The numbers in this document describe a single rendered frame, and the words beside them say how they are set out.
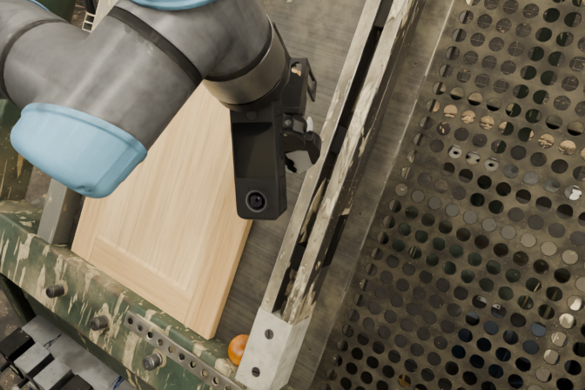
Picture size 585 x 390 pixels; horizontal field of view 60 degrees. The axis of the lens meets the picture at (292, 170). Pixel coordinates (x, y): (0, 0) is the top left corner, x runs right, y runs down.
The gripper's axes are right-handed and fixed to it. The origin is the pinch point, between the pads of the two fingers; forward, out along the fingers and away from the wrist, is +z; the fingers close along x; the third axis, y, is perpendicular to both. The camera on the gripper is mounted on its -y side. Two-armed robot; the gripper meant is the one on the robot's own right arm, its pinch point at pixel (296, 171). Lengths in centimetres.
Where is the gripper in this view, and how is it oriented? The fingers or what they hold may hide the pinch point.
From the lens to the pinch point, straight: 61.8
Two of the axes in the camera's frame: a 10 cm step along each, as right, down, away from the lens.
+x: -9.6, -0.5, 2.8
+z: 2.5, 3.5, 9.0
